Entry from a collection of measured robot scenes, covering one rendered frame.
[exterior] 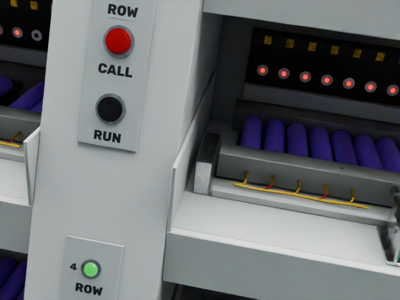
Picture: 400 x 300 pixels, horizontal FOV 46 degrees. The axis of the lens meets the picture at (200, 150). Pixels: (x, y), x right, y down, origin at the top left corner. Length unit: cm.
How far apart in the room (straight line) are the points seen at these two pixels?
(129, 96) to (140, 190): 6
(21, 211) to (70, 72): 10
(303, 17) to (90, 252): 21
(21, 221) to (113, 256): 7
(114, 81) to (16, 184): 11
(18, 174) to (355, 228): 25
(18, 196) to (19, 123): 8
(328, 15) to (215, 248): 17
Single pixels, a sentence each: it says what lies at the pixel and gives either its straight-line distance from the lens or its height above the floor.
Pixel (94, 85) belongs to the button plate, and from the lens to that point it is 32.
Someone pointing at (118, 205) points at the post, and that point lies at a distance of 33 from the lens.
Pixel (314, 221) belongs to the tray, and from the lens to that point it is 36.
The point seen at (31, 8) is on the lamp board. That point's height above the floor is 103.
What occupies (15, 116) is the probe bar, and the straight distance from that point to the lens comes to 41.
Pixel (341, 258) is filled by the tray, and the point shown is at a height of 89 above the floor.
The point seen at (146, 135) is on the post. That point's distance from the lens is 31.
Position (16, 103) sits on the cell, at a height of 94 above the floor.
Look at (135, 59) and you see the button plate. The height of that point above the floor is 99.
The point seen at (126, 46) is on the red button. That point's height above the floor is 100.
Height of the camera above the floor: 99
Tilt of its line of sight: 10 degrees down
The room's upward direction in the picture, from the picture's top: 9 degrees clockwise
